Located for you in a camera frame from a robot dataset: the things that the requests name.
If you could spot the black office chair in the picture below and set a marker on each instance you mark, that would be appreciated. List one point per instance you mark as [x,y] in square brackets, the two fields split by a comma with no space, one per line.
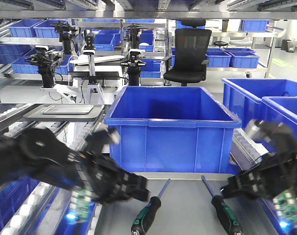
[191,45]

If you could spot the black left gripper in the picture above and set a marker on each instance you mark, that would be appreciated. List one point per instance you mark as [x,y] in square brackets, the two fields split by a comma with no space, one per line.
[104,181]

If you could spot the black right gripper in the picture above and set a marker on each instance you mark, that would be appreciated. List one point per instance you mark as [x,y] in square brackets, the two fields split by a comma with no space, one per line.
[275,179]

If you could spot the white robot station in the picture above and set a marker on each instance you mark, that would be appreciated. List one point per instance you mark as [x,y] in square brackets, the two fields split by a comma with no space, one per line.
[87,78]

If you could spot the far grey tray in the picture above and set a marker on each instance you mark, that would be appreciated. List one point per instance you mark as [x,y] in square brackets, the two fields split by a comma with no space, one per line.
[36,114]

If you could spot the grey metal tray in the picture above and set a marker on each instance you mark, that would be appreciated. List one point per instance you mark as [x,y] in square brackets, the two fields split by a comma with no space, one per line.
[186,209]

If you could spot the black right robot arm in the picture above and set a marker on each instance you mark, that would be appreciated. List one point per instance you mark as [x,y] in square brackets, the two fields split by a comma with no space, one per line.
[279,136]

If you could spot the large blue plastic bin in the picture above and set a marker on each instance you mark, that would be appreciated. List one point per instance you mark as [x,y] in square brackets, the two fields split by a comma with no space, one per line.
[171,129]

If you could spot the blue bin far right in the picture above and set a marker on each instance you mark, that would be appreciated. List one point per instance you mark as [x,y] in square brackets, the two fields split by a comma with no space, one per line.
[243,96]

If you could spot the blue bin at right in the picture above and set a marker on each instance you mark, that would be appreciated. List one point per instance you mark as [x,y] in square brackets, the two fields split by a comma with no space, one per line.
[281,109]

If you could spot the far small metal tray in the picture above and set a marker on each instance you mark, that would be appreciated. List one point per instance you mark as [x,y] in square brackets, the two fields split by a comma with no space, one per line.
[67,109]

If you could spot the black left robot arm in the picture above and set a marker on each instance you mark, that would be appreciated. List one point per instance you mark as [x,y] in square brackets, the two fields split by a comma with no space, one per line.
[38,154]

